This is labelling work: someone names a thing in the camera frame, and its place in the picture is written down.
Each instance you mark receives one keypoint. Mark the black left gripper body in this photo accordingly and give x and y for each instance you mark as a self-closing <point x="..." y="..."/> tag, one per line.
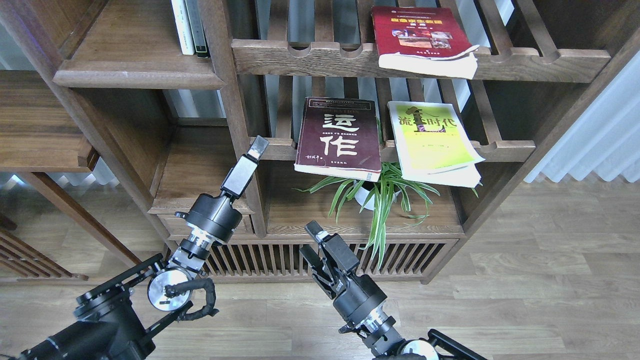
<point x="212" y="218"/>

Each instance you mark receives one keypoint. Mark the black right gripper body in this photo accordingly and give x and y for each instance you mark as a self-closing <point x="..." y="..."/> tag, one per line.
<point x="357" y="299"/>

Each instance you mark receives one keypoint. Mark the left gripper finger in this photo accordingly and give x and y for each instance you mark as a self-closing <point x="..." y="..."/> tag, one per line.
<point x="240" y="175"/>

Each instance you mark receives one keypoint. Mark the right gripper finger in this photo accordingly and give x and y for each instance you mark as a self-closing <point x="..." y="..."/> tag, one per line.
<point x="339" y="260"/>
<point x="315" y="263"/>

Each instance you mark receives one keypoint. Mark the maroon book white characters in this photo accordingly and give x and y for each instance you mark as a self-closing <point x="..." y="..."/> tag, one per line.
<point x="339" y="137"/>

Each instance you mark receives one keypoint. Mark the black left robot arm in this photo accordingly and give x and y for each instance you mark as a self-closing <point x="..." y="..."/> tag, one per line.
<point x="107" y="327"/>

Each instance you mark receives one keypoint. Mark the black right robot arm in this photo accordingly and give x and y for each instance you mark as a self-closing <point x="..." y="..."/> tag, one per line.
<point x="392" y="346"/>

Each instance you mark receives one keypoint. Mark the white plant pot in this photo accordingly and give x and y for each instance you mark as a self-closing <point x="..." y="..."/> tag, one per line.
<point x="364" y="197"/>

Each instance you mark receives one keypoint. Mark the green spider plant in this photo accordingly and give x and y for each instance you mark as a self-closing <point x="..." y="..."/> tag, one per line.
<point x="383" y="193"/>

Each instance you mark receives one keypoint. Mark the dark wooden bookshelf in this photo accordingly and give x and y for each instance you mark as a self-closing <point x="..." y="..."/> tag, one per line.
<point x="171" y="125"/>

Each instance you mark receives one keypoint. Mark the yellow-green book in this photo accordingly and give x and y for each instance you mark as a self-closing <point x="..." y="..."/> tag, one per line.
<point x="432" y="145"/>

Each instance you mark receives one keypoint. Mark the dark green upright book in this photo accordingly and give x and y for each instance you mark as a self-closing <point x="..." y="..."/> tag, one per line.
<point x="199" y="39"/>

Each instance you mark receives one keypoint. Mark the white upright book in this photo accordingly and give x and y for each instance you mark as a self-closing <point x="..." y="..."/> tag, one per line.
<point x="183" y="28"/>

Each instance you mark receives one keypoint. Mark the red book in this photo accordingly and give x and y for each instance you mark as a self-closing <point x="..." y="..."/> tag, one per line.
<point x="423" y="40"/>

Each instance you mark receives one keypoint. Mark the white curtain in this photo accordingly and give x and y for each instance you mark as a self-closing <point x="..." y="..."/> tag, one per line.
<point x="605" y="140"/>

